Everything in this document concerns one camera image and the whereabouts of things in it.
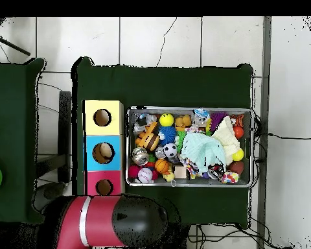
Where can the mint green knitted cloth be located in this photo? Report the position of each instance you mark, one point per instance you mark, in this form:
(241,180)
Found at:
(199,150)

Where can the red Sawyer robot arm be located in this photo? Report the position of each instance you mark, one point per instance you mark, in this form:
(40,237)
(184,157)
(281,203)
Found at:
(103,220)

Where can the wooden box with three holes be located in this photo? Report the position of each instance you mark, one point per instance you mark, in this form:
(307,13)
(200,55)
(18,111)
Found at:
(103,129)

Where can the blue fuzzy puffer ball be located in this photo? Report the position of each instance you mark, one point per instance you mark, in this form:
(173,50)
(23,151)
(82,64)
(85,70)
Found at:
(167,135)

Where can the black and white soccer ball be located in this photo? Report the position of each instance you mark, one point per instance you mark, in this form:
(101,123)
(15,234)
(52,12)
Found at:
(170,150)

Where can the yellow smiley ball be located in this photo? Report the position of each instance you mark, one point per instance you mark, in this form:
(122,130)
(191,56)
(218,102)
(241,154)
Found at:
(167,119)

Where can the small orange basketball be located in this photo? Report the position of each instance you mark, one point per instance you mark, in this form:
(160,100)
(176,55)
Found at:
(161,166)

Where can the white baseball with red stitching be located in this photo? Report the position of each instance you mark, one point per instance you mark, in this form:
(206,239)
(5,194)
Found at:
(145,175)

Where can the yellow duck plush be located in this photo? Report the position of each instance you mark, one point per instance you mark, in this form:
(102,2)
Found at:
(169,176)

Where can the purple spiky ball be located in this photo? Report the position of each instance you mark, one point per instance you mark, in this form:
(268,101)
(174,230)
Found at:
(217,118)

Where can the cream knitted cloth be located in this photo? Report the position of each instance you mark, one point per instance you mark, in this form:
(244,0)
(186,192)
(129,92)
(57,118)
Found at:
(226,135)

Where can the dark green side table cloth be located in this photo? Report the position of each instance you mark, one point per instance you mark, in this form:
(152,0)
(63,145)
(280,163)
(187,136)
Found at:
(13,116)

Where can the black tripod leg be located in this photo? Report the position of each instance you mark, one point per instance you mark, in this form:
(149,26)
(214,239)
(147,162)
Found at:
(13,46)

